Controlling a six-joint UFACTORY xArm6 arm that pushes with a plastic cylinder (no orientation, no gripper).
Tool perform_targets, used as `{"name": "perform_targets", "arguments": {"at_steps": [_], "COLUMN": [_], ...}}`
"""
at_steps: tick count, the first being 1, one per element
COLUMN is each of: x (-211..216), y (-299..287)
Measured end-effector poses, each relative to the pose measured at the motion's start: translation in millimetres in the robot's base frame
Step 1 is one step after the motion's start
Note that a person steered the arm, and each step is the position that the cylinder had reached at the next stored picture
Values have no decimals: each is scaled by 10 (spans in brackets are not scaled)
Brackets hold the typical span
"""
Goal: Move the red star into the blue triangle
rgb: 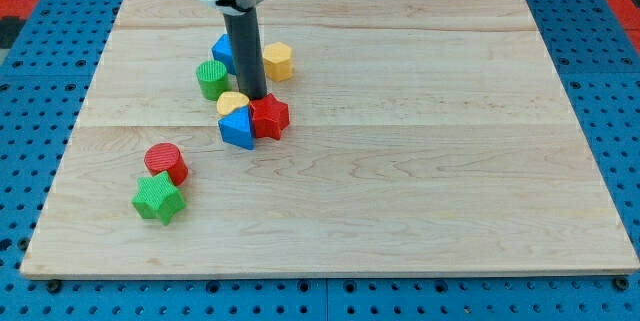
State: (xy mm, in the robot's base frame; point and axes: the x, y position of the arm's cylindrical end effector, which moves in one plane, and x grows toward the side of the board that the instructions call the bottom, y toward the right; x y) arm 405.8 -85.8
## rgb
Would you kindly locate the red star block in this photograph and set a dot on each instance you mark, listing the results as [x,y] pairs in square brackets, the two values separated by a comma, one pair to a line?
[269,117]

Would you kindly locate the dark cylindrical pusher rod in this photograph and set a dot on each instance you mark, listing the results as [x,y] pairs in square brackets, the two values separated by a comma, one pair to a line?
[244,36]

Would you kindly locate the blue triangle block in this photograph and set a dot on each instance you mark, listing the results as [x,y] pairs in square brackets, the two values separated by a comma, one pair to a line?
[236,128]

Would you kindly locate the green star block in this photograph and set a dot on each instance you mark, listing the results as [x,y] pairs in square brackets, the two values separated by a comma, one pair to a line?
[158,198]

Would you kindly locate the yellow hexagon block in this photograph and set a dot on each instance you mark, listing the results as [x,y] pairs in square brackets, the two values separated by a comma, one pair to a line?
[277,58]

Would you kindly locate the yellow heart block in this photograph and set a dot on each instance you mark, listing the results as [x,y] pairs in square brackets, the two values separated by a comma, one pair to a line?
[229,101]

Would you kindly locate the light wooden board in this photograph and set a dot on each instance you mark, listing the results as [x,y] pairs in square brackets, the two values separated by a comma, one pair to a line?
[427,138]

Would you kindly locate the green cylinder block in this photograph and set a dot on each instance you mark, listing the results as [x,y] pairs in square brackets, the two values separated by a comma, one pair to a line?
[213,79]

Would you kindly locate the blue cube block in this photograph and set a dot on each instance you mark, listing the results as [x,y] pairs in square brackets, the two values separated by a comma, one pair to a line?
[222,52]

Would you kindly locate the red cylinder block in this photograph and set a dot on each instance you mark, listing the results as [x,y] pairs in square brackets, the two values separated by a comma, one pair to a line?
[166,157]

